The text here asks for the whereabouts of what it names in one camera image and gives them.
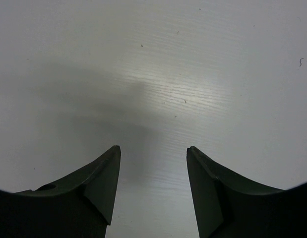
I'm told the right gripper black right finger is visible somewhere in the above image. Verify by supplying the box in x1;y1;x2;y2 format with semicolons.
186;147;307;238

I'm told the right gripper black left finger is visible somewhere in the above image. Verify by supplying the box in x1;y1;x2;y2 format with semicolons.
0;145;121;238

